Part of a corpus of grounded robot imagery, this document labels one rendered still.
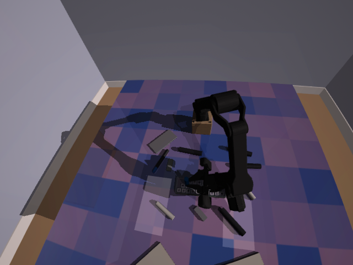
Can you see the black keyboard with letter keys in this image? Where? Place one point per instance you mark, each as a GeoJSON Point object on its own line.
{"type": "Point", "coordinates": [181, 188]}

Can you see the white cylinder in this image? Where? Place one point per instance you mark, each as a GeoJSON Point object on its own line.
{"type": "Point", "coordinates": [251, 195]}
{"type": "Point", "coordinates": [165, 210]}

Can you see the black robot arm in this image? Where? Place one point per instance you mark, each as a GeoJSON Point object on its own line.
{"type": "Point", "coordinates": [236, 181]}

